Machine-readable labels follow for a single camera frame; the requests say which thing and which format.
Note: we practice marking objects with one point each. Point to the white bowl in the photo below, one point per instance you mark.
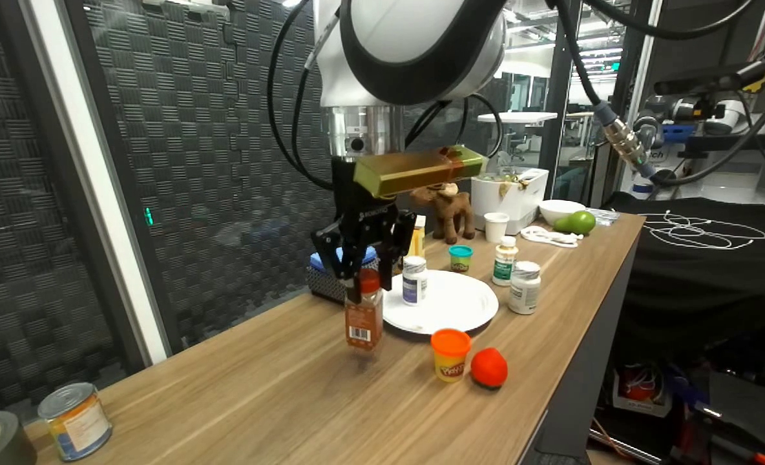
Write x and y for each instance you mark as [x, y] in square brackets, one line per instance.
[560, 209]

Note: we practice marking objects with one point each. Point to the brown spice bottle orange lid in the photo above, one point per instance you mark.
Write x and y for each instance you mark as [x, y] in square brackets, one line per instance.
[364, 320]

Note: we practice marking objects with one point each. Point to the white bottle black print label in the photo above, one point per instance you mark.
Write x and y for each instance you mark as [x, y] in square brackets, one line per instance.
[415, 284]

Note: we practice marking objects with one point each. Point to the labelled tin can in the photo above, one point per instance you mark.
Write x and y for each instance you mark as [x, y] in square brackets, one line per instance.
[75, 423]

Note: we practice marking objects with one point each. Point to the green putty tub teal lid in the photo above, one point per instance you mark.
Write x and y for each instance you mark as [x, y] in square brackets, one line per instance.
[462, 257]

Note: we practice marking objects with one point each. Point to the yellow putty tub orange lid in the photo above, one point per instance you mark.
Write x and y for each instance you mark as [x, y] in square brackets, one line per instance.
[450, 359]

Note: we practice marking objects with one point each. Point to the orange ball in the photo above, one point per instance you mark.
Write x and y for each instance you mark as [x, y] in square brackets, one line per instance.
[489, 369]

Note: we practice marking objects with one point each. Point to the yellow cardboard box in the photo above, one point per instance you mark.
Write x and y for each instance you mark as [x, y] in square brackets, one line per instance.
[419, 236]

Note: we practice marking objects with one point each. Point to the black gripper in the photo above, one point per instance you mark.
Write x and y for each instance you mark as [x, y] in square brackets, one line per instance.
[357, 216]

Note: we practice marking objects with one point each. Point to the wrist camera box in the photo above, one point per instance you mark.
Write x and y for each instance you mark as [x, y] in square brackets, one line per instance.
[418, 171]

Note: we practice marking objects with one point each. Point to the black side table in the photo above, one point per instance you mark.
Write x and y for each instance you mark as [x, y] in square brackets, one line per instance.
[701, 285]

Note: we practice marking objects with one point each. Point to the white bottle blue label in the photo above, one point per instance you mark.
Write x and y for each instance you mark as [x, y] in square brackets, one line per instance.
[526, 289]

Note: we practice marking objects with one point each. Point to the white paper plate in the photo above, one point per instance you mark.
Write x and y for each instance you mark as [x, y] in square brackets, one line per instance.
[450, 306]

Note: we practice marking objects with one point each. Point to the green apple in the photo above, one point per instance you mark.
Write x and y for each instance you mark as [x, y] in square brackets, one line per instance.
[579, 224]

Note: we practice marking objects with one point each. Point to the white paper cup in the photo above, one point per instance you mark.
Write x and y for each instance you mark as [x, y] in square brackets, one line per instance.
[494, 226]

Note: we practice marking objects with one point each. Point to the stained white bottle green label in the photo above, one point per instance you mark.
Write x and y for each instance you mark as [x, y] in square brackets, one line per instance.
[504, 263]

